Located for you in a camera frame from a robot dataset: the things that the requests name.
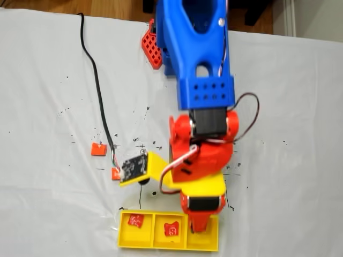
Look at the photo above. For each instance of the yellow three-compartment box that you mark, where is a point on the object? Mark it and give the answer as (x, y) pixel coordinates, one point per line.
(139, 238)

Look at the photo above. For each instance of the black table clamp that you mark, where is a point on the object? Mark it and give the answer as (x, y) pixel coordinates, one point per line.
(153, 26)

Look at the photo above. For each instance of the camera board on yellow mount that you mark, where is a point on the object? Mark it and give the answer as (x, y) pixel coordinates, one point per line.
(134, 168)

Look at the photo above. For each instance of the red candy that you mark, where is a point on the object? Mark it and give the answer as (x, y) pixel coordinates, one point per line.
(171, 228)
(135, 220)

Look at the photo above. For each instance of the white plastic table cover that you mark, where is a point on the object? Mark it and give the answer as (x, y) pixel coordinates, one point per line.
(281, 107)

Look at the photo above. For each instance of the orange wrapped candy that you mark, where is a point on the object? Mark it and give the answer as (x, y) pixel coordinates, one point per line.
(115, 174)
(98, 149)

